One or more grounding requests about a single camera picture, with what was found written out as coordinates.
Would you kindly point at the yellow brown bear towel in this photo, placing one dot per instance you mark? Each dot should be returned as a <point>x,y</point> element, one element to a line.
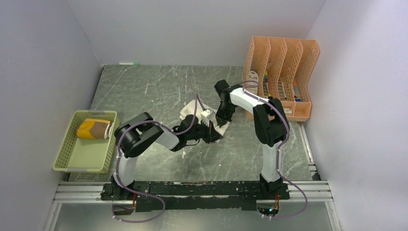
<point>94,129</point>

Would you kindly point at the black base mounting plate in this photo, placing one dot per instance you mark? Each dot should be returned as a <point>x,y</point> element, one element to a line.
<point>170,195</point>

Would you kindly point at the white tag in organizer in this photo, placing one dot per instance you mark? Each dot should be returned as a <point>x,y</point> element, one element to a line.
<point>253,82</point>

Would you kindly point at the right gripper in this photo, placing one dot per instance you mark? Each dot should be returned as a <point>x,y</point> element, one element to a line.
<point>222,120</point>

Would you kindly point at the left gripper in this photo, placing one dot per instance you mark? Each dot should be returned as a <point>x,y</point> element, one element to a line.
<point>212,135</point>

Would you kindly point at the white green marker pen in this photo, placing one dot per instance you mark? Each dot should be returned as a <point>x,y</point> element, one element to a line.
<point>127,63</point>

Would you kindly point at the orange file organizer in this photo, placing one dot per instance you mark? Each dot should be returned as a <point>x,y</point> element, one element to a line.
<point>284,67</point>

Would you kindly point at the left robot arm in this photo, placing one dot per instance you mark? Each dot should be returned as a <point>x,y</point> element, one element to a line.
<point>135,136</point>

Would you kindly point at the small white box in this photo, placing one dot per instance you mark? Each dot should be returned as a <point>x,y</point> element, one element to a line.
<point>288,111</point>

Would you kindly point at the aluminium frame rails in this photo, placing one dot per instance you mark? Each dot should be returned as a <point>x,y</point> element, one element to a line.
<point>305,192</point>

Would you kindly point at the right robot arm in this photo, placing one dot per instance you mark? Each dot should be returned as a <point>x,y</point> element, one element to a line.
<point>270,123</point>

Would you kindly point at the green plastic basket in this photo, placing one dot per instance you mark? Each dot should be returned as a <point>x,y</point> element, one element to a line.
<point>77,155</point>

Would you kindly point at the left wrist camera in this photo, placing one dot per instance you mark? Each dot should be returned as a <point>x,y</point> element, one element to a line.
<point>207,117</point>

